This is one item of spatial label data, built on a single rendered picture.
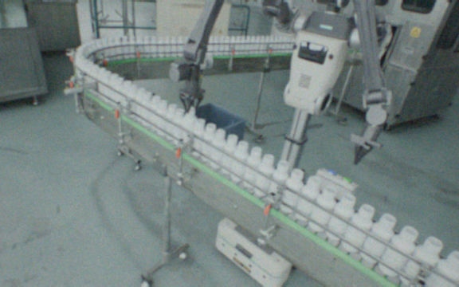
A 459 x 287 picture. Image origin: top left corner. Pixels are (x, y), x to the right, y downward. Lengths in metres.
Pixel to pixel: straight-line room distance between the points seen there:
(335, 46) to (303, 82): 0.23
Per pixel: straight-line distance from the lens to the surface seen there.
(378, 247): 1.04
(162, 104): 1.42
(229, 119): 1.93
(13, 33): 4.08
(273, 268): 1.94
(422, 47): 4.51
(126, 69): 2.64
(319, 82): 1.56
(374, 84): 1.12
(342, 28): 1.58
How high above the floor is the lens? 1.73
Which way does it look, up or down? 31 degrees down
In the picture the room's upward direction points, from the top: 8 degrees clockwise
